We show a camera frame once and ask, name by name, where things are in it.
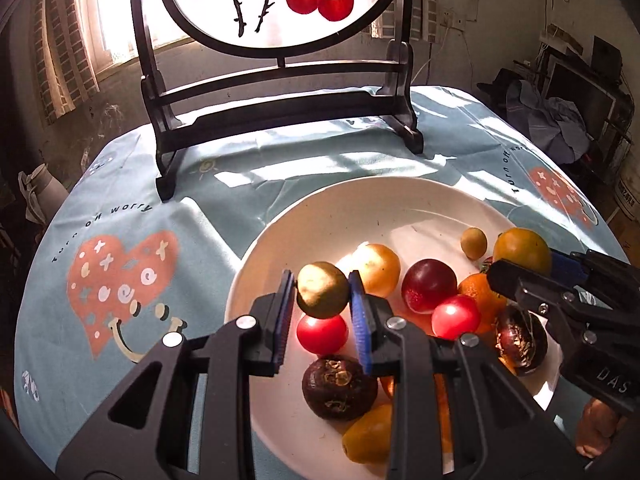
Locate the dark framed monitor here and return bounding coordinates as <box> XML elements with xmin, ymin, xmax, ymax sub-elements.
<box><xmin>542</xmin><ymin>55</ymin><xmax>632</xmax><ymax>137</ymax></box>

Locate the white oval plate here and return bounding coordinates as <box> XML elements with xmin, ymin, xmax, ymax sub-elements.
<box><xmin>224</xmin><ymin>176</ymin><xmax>563</xmax><ymax>480</ymax></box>

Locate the pile of clothes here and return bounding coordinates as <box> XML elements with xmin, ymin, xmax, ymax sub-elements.
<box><xmin>477</xmin><ymin>67</ymin><xmax>601</xmax><ymax>163</ymax></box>

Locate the dark brown passion fruit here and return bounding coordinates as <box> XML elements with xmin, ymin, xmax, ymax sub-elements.
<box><xmin>492</xmin><ymin>305</ymin><xmax>549</xmax><ymax>377</ymax></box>

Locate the olive green round fruit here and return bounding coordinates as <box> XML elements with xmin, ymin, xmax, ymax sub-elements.
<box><xmin>296</xmin><ymin>261</ymin><xmax>351</xmax><ymax>319</ymax></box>

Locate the white kettle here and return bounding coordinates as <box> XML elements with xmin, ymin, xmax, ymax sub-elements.
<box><xmin>17</xmin><ymin>162</ymin><xmax>68</xmax><ymax>226</ymax></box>

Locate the small brown longan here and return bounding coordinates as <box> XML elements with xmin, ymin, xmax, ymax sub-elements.
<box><xmin>460</xmin><ymin>227</ymin><xmax>488</xmax><ymax>261</ymax></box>

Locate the large orange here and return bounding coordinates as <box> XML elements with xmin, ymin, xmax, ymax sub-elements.
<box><xmin>379</xmin><ymin>372</ymin><xmax>453</xmax><ymax>453</ymax></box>

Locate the yellow green citrus fruit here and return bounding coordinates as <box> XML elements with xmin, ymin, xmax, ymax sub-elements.
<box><xmin>492</xmin><ymin>227</ymin><xmax>552</xmax><ymax>276</ymax></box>

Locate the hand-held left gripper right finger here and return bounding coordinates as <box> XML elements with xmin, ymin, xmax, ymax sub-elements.
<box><xmin>348</xmin><ymin>270</ymin><xmax>571</xmax><ymax>480</ymax></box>

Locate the medium orange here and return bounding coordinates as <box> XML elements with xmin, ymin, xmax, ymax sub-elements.
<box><xmin>342</xmin><ymin>402</ymin><xmax>396</xmax><ymax>464</ymax></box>

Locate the white bucket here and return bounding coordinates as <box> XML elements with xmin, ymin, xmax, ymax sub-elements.
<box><xmin>612</xmin><ymin>165</ymin><xmax>640</xmax><ymax>221</ymax></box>

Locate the yellow orange round fruit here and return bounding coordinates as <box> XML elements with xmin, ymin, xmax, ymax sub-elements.
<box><xmin>350</xmin><ymin>243</ymin><xmax>402</xmax><ymax>298</ymax></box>

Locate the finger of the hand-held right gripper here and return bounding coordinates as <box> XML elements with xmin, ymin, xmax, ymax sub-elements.
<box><xmin>486</xmin><ymin>258</ymin><xmax>596</xmax><ymax>332</ymax></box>
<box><xmin>547</xmin><ymin>247</ymin><xmax>640</xmax><ymax>291</ymax></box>

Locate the small orange mandarin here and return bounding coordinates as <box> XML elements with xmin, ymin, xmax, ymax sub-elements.
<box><xmin>457</xmin><ymin>272</ymin><xmax>508</xmax><ymax>336</ymax></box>

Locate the dark red plum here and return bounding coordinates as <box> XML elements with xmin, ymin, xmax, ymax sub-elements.
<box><xmin>401</xmin><ymin>258</ymin><xmax>458</xmax><ymax>315</ymax></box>

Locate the red cherry tomato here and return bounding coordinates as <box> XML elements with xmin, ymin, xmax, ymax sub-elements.
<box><xmin>296</xmin><ymin>312</ymin><xmax>349</xmax><ymax>354</ymax></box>
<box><xmin>431</xmin><ymin>294</ymin><xmax>482</xmax><ymax>341</ymax></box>

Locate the wrinkled dark passion fruit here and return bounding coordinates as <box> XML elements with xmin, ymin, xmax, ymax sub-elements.
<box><xmin>302</xmin><ymin>355</ymin><xmax>379</xmax><ymax>422</ymax></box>

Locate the round painted screen wooden stand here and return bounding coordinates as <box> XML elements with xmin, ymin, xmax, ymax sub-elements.
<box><xmin>129</xmin><ymin>0</ymin><xmax>425</xmax><ymax>203</ymax></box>

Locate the light blue printed tablecloth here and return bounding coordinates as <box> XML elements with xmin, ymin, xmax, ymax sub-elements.
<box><xmin>14</xmin><ymin>85</ymin><xmax>631</xmax><ymax>480</ymax></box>

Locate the person's right hand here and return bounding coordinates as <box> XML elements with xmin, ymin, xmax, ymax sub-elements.
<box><xmin>575</xmin><ymin>397</ymin><xmax>629</xmax><ymax>459</ymax></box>

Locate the white power cable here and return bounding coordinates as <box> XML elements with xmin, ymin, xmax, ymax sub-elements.
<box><xmin>411</xmin><ymin>20</ymin><xmax>453</xmax><ymax>83</ymax></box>

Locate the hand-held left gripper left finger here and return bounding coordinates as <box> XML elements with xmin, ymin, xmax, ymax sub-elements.
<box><xmin>56</xmin><ymin>269</ymin><xmax>295</xmax><ymax>480</ymax></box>

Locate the brick pattern curtain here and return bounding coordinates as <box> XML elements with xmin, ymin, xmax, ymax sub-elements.
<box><xmin>372</xmin><ymin>0</ymin><xmax>442</xmax><ymax>43</ymax></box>
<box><xmin>30</xmin><ymin>0</ymin><xmax>101</xmax><ymax>126</ymax></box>

